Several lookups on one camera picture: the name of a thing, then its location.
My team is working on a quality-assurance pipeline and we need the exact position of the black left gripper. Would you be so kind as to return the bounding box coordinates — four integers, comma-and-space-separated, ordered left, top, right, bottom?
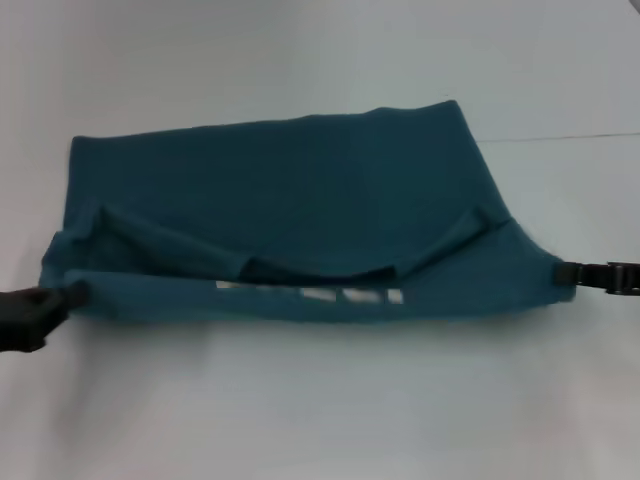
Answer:
0, 280, 92, 354

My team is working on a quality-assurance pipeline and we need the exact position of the teal blue shirt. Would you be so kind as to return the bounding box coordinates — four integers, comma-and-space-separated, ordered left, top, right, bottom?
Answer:
39, 99, 577, 327

